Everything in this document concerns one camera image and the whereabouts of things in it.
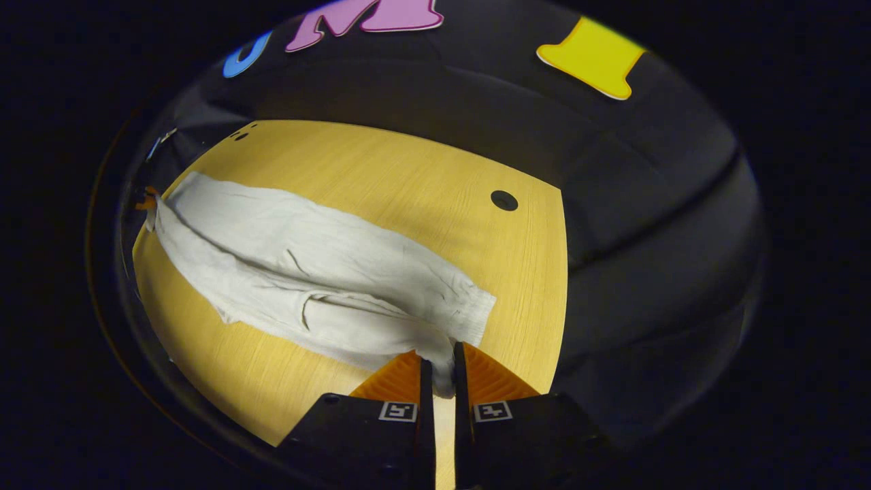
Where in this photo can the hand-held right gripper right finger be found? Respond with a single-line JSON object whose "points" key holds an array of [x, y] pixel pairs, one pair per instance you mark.
{"points": [[463, 435]]}

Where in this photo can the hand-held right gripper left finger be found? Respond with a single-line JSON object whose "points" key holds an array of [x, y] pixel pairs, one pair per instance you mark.
{"points": [[426, 435]]}

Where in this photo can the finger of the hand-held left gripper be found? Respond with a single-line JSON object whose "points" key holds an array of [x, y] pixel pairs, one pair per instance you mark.
{"points": [[147, 199]]}

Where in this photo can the white jeans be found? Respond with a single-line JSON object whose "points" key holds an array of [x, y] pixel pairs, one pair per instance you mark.
{"points": [[306, 258]]}

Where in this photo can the black backdrop cloth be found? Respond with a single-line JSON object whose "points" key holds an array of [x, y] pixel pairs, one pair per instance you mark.
{"points": [[646, 224]]}

